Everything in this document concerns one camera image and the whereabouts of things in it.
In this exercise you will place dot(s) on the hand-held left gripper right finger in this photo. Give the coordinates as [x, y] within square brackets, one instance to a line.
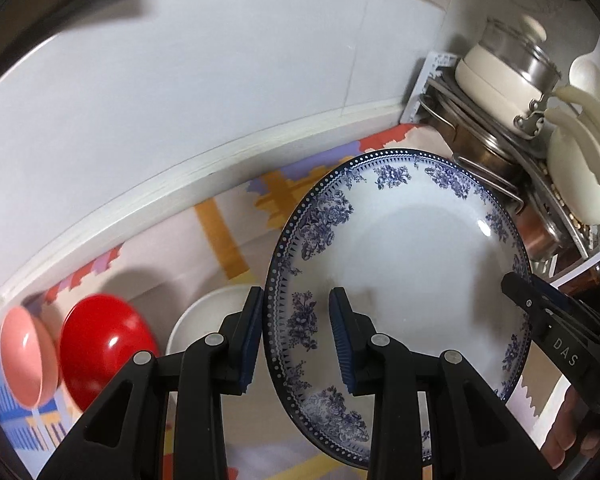
[340, 340]

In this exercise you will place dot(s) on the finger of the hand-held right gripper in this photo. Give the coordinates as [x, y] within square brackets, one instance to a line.
[522, 292]

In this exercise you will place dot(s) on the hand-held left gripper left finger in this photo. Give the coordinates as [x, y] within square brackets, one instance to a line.
[252, 340]

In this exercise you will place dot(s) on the white bowl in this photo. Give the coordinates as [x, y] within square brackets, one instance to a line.
[200, 315]

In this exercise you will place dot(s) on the blue floral plate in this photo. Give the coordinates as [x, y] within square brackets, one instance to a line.
[420, 260]

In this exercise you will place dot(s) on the red and black bowl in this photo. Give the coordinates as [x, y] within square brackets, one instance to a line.
[105, 345]

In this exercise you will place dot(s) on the pink bowl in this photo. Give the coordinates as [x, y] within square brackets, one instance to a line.
[25, 355]

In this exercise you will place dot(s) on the person's right hand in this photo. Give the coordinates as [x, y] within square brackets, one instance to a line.
[575, 430]

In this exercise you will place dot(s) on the steel pot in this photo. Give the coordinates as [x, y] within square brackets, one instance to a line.
[480, 150]
[535, 230]

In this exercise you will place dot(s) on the colourful patterned mat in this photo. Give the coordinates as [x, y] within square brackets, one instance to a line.
[220, 240]

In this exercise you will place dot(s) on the cream kettle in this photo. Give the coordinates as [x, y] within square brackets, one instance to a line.
[575, 180]

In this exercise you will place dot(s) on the cream pot with glass lid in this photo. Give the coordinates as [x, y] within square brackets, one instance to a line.
[500, 90]

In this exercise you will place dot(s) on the white ladle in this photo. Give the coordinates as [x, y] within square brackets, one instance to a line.
[587, 67]

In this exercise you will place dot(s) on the white pot rack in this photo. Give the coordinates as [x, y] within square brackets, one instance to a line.
[430, 67]

